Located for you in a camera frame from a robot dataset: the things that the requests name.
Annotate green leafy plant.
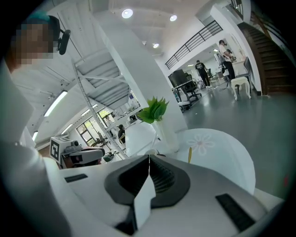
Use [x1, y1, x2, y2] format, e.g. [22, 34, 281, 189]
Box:
[137, 96, 170, 125]

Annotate person's head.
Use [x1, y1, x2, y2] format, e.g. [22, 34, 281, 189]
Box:
[6, 16, 61, 70]

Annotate grey chair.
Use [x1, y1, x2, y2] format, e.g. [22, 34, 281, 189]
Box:
[235, 56, 252, 81]

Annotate black office chair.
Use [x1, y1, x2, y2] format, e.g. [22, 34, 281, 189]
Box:
[182, 80, 202, 103]

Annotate white stool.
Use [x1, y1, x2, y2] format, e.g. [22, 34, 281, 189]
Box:
[231, 76, 253, 101]

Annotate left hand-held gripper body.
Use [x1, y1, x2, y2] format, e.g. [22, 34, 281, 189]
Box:
[49, 136, 106, 169]

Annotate black head-worn camera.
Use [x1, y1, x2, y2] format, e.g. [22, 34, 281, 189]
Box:
[53, 15, 71, 56]

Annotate black-framed window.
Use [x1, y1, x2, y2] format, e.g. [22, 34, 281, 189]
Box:
[76, 117, 99, 148]

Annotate white metal staircase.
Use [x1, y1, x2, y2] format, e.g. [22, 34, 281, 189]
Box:
[73, 50, 141, 159]

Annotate white vase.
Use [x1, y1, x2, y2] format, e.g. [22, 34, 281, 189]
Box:
[151, 119, 180, 154]

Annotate teal headband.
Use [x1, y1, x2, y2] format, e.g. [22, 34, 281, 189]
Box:
[27, 10, 50, 24]

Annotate person's white shirt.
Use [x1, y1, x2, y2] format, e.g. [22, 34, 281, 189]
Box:
[0, 59, 72, 237]

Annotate dark wooden staircase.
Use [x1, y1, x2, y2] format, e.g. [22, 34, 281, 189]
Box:
[238, 11, 291, 96]

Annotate black monitor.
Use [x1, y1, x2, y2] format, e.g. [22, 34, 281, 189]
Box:
[167, 69, 194, 88]

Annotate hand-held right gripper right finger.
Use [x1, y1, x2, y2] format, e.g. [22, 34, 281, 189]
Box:
[138, 154, 269, 237]

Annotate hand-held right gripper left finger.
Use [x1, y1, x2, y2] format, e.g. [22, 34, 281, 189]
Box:
[60, 154, 156, 237]

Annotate black balcony railing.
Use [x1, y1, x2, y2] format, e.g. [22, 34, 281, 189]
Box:
[165, 20, 224, 70]

